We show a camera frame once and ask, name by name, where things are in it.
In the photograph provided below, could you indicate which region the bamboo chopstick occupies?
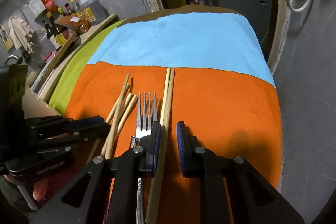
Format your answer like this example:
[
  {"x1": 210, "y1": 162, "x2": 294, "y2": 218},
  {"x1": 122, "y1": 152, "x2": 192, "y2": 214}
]
[
  {"x1": 117, "y1": 94, "x2": 138, "y2": 134},
  {"x1": 105, "y1": 84, "x2": 130, "y2": 123},
  {"x1": 104, "y1": 73, "x2": 130, "y2": 159},
  {"x1": 100, "y1": 92, "x2": 137, "y2": 159}
]

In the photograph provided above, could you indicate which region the light wooden chopstick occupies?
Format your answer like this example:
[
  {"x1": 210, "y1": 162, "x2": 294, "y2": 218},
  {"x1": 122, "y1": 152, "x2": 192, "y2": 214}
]
[
  {"x1": 165, "y1": 69, "x2": 175, "y2": 128},
  {"x1": 145, "y1": 68, "x2": 171, "y2": 223}
]

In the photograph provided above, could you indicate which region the silver metal fork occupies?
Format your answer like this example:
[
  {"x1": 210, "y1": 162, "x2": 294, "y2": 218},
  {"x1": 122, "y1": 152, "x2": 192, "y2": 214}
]
[{"x1": 129, "y1": 92, "x2": 153, "y2": 224}]

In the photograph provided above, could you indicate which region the kitchen countertop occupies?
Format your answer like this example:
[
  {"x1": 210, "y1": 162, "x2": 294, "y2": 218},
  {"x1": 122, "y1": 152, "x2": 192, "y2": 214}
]
[{"x1": 80, "y1": 13, "x2": 118, "y2": 45}]

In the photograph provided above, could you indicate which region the left hand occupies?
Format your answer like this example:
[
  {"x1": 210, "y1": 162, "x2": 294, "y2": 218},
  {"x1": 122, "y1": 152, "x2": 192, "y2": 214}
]
[{"x1": 33, "y1": 179, "x2": 48, "y2": 202}]

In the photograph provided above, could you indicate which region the wooden cutting board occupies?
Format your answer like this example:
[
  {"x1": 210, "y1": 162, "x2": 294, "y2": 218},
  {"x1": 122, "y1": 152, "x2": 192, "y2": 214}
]
[{"x1": 38, "y1": 32, "x2": 78, "y2": 86}]

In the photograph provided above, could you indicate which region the multicolour striped table cloth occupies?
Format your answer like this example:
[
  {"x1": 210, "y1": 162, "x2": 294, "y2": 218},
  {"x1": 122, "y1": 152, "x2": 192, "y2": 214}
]
[{"x1": 50, "y1": 6, "x2": 282, "y2": 223}]

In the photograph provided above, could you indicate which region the hanging beige towel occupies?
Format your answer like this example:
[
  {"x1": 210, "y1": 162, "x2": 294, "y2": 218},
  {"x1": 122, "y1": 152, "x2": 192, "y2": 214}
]
[{"x1": 8, "y1": 16, "x2": 35, "y2": 53}]

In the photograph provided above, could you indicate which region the dark vinegar bottle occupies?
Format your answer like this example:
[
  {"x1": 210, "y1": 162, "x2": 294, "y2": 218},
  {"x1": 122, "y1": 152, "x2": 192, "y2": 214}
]
[{"x1": 43, "y1": 21, "x2": 61, "y2": 50}]

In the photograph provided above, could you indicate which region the dark soy sauce bottle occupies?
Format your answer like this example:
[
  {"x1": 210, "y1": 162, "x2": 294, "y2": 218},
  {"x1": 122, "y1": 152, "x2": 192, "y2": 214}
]
[{"x1": 47, "y1": 11, "x2": 70, "y2": 46}]

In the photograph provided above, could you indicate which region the orange sauce packet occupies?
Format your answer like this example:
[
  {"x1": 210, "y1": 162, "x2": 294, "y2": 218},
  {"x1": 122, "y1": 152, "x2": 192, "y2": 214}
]
[{"x1": 55, "y1": 15, "x2": 91, "y2": 34}]

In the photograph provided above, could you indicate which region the small seasoning bottle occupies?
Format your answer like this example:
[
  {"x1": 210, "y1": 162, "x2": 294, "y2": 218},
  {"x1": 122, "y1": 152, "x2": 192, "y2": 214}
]
[
  {"x1": 64, "y1": 3, "x2": 74, "y2": 15},
  {"x1": 71, "y1": 0, "x2": 80, "y2": 13}
]

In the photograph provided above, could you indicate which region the red plastic bag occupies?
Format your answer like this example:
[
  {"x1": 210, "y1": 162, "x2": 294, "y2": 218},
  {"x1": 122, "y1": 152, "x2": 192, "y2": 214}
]
[{"x1": 41, "y1": 0, "x2": 58, "y2": 12}]

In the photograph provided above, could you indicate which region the large clear oil jug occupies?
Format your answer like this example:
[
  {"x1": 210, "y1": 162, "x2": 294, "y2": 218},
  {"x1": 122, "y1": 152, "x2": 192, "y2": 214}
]
[{"x1": 80, "y1": 0, "x2": 107, "y2": 26}]

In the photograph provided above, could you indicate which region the white wall box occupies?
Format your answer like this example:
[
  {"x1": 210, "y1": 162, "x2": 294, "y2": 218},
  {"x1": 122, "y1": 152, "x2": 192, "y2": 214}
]
[{"x1": 27, "y1": 0, "x2": 46, "y2": 17}]

